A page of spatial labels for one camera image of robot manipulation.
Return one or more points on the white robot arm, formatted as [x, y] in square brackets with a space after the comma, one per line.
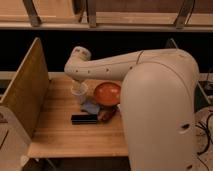
[156, 101]

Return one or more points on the orange bowl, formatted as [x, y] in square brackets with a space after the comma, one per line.
[107, 94]

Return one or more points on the blue cloth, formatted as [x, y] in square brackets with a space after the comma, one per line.
[90, 107]

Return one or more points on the clear plastic cup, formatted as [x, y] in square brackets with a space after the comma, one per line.
[79, 91]

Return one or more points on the black rectangular box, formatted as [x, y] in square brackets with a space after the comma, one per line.
[84, 119]

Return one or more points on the left wooden side panel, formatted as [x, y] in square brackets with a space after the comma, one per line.
[22, 101]

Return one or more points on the wooden shelf frame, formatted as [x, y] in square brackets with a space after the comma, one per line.
[108, 15]

